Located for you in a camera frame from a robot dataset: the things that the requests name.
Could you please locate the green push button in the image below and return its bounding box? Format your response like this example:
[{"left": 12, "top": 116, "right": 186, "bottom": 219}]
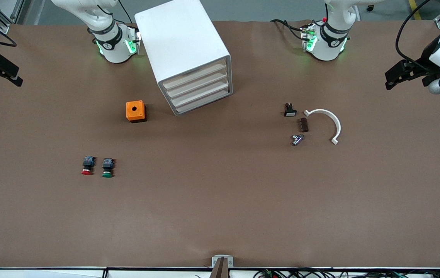
[{"left": 101, "top": 158, "right": 116, "bottom": 178}]

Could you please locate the white table edge rail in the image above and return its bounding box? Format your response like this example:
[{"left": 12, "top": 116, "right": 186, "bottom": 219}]
[{"left": 0, "top": 266, "right": 440, "bottom": 278}]

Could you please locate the grey metal mounting bracket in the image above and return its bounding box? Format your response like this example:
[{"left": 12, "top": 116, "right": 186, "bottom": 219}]
[{"left": 212, "top": 255, "right": 234, "bottom": 268}]

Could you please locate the red push button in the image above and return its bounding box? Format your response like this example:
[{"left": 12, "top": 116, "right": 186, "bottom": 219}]
[{"left": 81, "top": 156, "right": 96, "bottom": 176}]

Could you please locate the black cable bundle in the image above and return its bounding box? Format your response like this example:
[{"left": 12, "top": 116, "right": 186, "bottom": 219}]
[{"left": 253, "top": 268, "right": 440, "bottom": 278}]

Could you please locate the black base power cable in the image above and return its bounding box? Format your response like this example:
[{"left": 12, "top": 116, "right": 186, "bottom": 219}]
[{"left": 270, "top": 18, "right": 307, "bottom": 40}]

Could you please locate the white curved bracket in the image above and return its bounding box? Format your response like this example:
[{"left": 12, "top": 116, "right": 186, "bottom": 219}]
[{"left": 303, "top": 108, "right": 342, "bottom": 146}]

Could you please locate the orange box with hole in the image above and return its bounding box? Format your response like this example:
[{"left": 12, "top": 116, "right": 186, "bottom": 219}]
[{"left": 126, "top": 100, "right": 147, "bottom": 124}]

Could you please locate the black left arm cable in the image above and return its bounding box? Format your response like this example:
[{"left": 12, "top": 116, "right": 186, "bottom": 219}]
[{"left": 395, "top": 0, "right": 437, "bottom": 65}]

